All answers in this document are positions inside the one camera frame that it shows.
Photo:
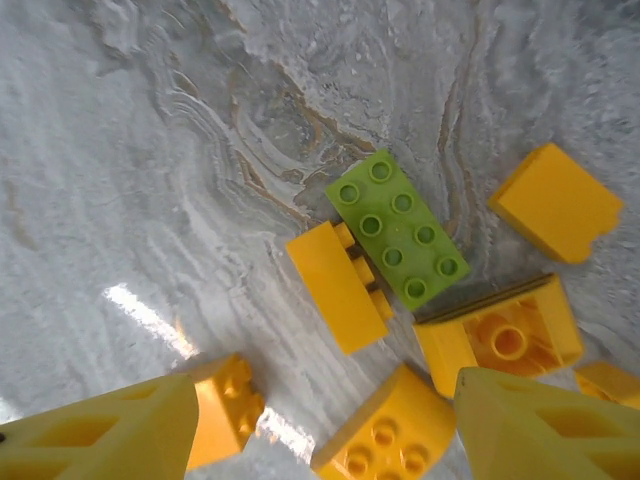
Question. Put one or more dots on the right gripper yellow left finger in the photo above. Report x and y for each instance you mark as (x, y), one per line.
(150, 400)

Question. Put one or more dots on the orange lego brick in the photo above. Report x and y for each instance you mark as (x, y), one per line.
(555, 200)
(607, 382)
(500, 335)
(385, 430)
(335, 285)
(220, 415)

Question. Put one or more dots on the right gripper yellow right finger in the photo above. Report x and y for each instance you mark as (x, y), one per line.
(500, 430)

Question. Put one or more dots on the green lego brick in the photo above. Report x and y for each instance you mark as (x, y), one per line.
(397, 230)

